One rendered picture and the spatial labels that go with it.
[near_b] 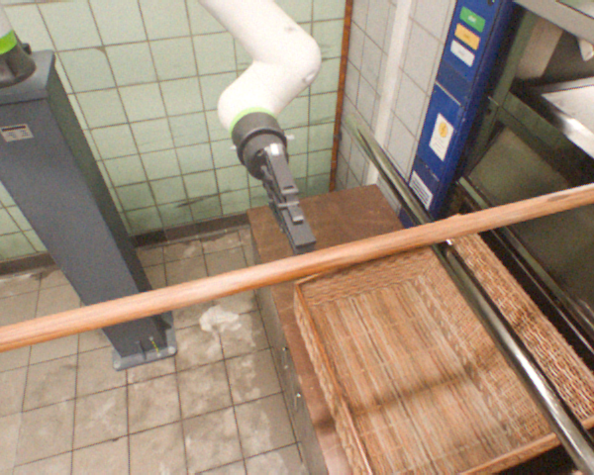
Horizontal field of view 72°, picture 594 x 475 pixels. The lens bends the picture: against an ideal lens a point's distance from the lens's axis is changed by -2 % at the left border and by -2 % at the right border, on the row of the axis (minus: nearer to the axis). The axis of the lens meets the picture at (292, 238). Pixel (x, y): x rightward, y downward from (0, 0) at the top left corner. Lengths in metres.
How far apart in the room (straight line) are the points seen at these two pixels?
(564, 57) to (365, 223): 0.75
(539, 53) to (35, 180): 1.19
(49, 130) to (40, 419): 1.21
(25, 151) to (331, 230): 0.92
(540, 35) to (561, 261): 0.46
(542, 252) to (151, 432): 1.43
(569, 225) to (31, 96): 1.15
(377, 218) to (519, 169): 0.59
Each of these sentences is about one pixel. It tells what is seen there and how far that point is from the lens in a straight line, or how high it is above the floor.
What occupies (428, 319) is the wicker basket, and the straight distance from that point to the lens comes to 1.28.
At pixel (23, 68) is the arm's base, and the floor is 1.22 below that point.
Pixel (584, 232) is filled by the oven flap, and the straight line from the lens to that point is 0.98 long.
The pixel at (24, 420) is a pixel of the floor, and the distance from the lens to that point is 2.00.
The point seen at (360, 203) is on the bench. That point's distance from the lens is 1.55.
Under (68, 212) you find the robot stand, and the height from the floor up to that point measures 0.85.
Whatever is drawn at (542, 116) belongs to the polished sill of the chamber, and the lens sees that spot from 1.00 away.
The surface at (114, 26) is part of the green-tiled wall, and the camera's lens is 1.68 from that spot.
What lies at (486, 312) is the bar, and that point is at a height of 1.17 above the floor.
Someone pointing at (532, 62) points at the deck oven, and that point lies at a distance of 1.06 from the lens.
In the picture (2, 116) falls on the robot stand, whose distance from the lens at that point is 1.12.
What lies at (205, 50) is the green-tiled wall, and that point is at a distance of 1.72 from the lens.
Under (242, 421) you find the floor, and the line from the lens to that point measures 1.72.
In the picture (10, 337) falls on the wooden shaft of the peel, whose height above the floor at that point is 1.20.
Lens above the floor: 1.63
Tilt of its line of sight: 48 degrees down
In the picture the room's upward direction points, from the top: straight up
